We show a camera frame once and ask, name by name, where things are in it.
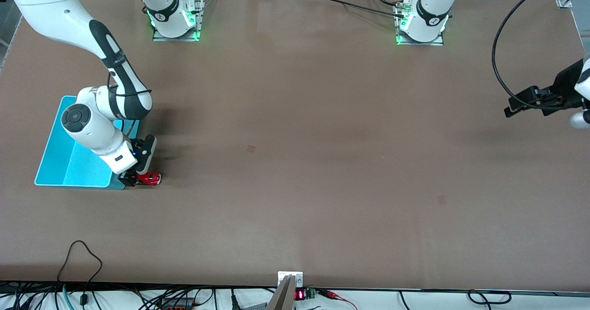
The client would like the blue plastic box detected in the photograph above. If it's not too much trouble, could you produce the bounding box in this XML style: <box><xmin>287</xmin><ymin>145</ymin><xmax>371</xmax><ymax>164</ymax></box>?
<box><xmin>35</xmin><ymin>95</ymin><xmax>142</xmax><ymax>191</ymax></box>

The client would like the grey metal bar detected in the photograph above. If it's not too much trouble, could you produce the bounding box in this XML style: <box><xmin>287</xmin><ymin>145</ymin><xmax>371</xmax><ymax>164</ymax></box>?
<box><xmin>266</xmin><ymin>275</ymin><xmax>296</xmax><ymax>310</ymax></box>

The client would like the red clip lead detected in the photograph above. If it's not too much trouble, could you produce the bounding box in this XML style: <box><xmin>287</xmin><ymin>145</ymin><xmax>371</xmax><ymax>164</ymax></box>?
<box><xmin>317</xmin><ymin>289</ymin><xmax>359</xmax><ymax>310</ymax></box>

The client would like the thin black looped cable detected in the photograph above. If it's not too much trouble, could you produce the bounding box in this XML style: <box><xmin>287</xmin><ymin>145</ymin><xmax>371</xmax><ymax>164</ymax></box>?
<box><xmin>57</xmin><ymin>240</ymin><xmax>103</xmax><ymax>304</ymax></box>

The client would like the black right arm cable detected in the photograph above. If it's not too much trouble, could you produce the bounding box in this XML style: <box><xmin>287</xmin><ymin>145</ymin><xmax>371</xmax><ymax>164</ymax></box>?
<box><xmin>106</xmin><ymin>68</ymin><xmax>153</xmax><ymax>140</ymax></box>

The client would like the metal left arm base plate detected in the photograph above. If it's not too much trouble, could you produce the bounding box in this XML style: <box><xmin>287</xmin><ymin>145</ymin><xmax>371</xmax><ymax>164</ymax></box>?
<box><xmin>395</xmin><ymin>1</ymin><xmax>445</xmax><ymax>47</ymax></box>

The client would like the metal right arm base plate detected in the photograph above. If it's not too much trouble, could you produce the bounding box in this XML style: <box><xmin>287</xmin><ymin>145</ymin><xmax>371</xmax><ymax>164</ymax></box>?
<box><xmin>152</xmin><ymin>0</ymin><xmax>206</xmax><ymax>42</ymax></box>

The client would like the black coiled cable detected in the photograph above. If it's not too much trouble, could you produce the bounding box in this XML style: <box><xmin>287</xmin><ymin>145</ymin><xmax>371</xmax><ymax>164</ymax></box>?
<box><xmin>398</xmin><ymin>290</ymin><xmax>513</xmax><ymax>310</ymax></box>

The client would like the black cable across table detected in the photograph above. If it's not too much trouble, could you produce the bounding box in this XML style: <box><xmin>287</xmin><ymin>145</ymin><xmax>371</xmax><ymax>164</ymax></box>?
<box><xmin>302</xmin><ymin>0</ymin><xmax>407</xmax><ymax>13</ymax></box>

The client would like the white metal table bracket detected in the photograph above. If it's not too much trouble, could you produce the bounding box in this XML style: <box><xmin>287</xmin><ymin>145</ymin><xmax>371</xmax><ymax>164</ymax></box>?
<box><xmin>277</xmin><ymin>271</ymin><xmax>304</xmax><ymax>288</ymax></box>

